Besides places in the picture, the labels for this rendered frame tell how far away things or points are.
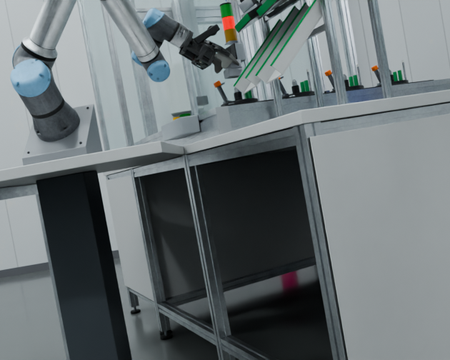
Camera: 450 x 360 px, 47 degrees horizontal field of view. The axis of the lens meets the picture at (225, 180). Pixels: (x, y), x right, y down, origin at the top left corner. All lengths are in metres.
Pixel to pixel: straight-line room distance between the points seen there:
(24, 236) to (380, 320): 4.96
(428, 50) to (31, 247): 4.61
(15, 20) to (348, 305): 5.27
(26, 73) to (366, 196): 1.07
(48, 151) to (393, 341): 1.16
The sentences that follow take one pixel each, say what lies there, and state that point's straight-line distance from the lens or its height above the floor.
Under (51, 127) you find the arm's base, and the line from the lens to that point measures 1.75.
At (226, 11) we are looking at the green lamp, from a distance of 2.18.
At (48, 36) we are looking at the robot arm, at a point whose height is 1.27.
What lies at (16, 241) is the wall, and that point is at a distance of 5.93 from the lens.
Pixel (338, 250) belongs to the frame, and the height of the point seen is 0.54.
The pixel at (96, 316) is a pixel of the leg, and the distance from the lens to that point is 1.78.
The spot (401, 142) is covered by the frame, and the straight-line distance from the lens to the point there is 1.30.
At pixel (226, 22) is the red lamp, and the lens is 2.17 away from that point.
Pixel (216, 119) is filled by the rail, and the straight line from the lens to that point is 1.68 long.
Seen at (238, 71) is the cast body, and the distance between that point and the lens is 1.91.
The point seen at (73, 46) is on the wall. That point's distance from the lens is 5.76.
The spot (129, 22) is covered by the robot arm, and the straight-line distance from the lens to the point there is 1.65.
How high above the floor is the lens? 0.77
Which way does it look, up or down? 2 degrees down
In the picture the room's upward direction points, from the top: 10 degrees counter-clockwise
